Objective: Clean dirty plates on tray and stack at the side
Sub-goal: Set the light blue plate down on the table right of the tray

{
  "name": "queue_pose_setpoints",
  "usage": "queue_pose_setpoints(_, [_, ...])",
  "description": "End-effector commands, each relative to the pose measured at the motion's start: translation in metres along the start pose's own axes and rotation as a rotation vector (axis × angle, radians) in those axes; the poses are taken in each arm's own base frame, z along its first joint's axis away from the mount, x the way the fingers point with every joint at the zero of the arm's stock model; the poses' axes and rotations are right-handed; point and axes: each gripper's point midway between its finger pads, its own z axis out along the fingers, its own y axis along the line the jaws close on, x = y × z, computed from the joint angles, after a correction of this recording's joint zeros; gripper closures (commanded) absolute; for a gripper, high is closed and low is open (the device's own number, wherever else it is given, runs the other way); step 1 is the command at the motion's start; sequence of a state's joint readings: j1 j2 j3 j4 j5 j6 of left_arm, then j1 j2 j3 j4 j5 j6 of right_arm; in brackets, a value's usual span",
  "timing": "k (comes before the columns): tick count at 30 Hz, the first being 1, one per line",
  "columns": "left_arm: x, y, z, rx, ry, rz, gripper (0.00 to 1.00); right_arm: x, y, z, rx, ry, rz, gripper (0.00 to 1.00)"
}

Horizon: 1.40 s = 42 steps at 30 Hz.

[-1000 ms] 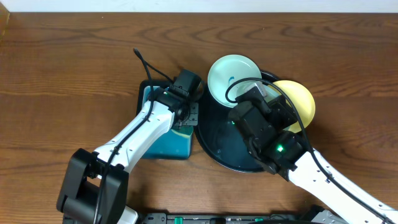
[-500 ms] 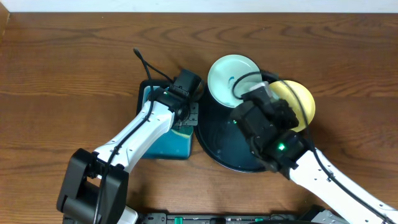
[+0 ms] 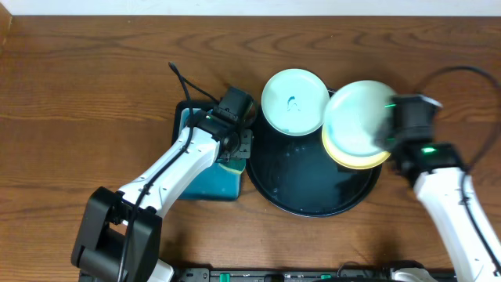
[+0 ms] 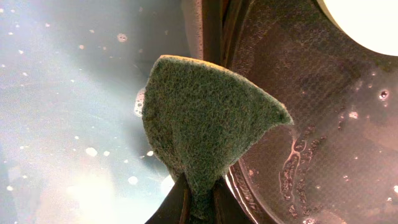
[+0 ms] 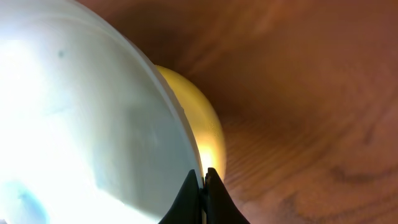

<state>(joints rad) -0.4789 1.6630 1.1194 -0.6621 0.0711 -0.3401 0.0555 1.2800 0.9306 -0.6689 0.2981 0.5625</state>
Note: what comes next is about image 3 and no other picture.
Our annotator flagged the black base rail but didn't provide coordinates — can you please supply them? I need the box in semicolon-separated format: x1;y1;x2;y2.
172;268;391;282

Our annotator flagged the left black cable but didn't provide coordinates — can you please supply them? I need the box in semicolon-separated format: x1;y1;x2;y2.
117;61;220;282

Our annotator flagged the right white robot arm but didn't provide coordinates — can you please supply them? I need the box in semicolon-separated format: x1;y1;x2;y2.
374;117;500;281

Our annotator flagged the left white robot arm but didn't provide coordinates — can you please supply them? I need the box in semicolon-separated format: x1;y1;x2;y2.
70;110;252;282

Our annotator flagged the light blue plate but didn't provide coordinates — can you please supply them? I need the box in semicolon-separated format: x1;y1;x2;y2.
261;69;330;136
323;80;396;157

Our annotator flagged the right black cable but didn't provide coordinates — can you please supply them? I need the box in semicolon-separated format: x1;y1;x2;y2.
414;65;501;275

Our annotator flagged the round black tray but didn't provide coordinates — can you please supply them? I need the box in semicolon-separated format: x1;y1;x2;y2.
247;94;382;217

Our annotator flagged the green yellow sponge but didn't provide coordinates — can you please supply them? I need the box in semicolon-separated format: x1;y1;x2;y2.
217;159;247;175

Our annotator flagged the yellow plate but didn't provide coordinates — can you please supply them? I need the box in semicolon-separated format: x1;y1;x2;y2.
322;127;391;170

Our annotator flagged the black cable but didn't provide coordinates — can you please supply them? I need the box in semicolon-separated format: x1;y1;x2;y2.
117;61;220;282
414;65;501;275

